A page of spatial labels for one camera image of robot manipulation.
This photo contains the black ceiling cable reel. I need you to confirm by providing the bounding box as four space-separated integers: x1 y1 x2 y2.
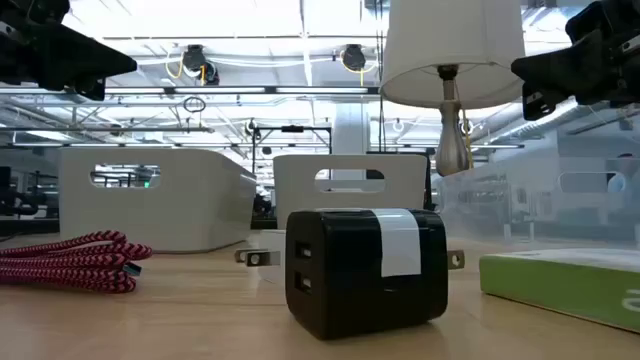
180 43 221 87
340 43 368 73

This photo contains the black taped USB wall charger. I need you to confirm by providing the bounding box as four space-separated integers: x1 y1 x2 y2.
284 207 467 342

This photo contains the large white handled bin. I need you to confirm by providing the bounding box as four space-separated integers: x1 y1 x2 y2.
58 146 258 254

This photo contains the red white braided cable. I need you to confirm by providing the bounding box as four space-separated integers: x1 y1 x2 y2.
0 229 154 295

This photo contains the black metal stand frame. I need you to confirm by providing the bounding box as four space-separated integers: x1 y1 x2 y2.
251 125 334 201

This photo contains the long ceiling light bar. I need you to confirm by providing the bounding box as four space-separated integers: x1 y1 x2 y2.
0 85 382 97

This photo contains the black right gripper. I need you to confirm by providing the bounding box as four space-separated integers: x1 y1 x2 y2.
510 0 640 122

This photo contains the white building column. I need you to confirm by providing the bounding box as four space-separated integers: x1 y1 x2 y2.
331 101 372 181

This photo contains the white wall charger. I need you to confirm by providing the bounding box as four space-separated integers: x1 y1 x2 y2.
234 228 288 287

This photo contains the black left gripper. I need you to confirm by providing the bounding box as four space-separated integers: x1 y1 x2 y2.
0 0 138 102

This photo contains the small white handled bin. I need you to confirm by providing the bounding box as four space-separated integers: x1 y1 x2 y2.
272 153 429 233

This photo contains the white shade silver table lamp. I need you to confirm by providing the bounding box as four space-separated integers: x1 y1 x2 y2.
379 0 527 178

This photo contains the hanging black cable loop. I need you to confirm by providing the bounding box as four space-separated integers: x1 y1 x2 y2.
182 95 208 115

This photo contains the clear plastic bin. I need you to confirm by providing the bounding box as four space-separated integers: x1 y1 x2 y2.
432 144 640 252

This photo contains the black distant workstation equipment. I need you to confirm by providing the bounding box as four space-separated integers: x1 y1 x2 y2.
251 191 276 219

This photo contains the white green product box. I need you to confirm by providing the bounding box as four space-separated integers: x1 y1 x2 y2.
478 247 640 334

